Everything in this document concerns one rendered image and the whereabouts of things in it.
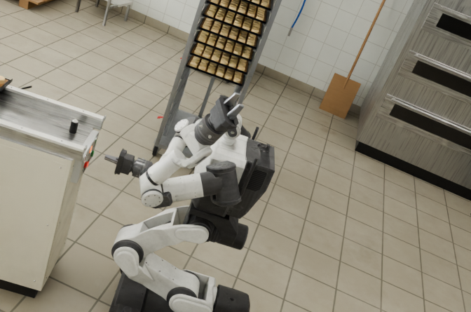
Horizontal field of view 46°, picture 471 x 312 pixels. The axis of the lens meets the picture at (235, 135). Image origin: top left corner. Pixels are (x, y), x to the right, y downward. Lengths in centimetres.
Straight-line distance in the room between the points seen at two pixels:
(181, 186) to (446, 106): 362
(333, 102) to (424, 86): 120
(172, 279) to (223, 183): 75
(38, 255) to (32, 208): 26
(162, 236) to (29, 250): 61
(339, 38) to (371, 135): 128
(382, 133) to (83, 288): 330
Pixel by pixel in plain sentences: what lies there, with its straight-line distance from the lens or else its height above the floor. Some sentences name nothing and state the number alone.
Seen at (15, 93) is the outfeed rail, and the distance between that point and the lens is 267.
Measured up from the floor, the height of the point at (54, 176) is 74.
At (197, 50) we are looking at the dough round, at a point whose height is 88.
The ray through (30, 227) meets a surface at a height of 44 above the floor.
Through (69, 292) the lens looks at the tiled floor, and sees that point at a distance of 299.
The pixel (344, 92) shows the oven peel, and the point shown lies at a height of 27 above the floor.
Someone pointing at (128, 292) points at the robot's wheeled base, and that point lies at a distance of 279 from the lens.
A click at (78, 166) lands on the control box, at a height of 79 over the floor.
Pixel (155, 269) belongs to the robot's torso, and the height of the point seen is 40.
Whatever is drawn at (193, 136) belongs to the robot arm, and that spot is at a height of 126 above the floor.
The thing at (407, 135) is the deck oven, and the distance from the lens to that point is 540.
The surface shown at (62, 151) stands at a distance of 237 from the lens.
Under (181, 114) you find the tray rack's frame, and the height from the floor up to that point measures 15.
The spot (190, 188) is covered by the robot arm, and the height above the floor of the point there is 103.
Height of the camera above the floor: 216
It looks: 27 degrees down
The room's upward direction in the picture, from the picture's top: 21 degrees clockwise
